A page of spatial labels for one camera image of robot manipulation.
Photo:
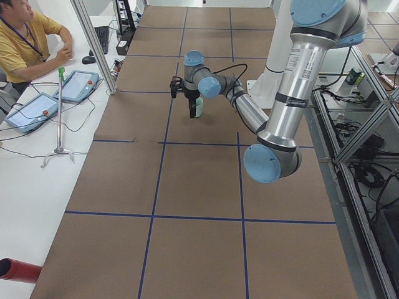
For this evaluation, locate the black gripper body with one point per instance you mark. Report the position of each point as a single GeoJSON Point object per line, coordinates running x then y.
{"type": "Point", "coordinates": [189, 94]}

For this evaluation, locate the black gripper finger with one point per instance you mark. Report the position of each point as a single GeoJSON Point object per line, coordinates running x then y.
{"type": "Point", "coordinates": [190, 104]}
{"type": "Point", "coordinates": [192, 114]}

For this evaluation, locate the mint green cup carried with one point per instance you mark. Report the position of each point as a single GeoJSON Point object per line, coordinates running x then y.
{"type": "Point", "coordinates": [199, 102]}

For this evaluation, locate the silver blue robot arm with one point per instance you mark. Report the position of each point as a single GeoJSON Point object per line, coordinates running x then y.
{"type": "Point", "coordinates": [318, 26]}

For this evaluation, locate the mint green cup centre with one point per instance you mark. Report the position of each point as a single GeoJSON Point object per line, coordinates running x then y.
{"type": "Point", "coordinates": [199, 112]}

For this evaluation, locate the black box device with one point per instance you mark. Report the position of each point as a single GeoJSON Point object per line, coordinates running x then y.
{"type": "Point", "coordinates": [122, 47]}

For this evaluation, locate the black keyboard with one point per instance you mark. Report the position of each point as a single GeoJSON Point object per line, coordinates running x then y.
{"type": "Point", "coordinates": [103, 33]}

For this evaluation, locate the black computer mouse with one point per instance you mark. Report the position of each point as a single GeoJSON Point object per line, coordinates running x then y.
{"type": "Point", "coordinates": [88, 60]}

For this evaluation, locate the far blue teach pendant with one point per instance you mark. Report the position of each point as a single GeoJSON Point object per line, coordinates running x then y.
{"type": "Point", "coordinates": [78, 85]}

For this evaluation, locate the blue teach pendant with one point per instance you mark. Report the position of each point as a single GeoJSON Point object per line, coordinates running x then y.
{"type": "Point", "coordinates": [33, 114]}
{"type": "Point", "coordinates": [78, 85]}

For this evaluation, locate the metal stand green top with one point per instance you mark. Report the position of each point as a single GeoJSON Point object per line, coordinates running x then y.
{"type": "Point", "coordinates": [59, 150]}

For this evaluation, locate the near blue teach pendant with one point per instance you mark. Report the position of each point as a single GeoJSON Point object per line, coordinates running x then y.
{"type": "Point", "coordinates": [33, 114]}

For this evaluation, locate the green drink carton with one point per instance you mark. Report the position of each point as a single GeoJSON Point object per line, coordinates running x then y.
{"type": "Point", "coordinates": [355, 76]}

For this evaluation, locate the person in yellow shirt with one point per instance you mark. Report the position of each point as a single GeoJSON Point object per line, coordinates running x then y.
{"type": "Point", "coordinates": [24, 48]}

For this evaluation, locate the red cylinder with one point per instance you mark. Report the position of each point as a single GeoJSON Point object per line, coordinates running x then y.
{"type": "Point", "coordinates": [18, 271]}

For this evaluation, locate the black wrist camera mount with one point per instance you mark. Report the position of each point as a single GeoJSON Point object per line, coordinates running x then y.
{"type": "Point", "coordinates": [176, 85]}

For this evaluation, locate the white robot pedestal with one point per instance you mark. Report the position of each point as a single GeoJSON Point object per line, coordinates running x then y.
{"type": "Point", "coordinates": [263, 90]}

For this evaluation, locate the aluminium frame post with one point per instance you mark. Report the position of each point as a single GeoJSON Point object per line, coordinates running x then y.
{"type": "Point", "coordinates": [94, 44]}

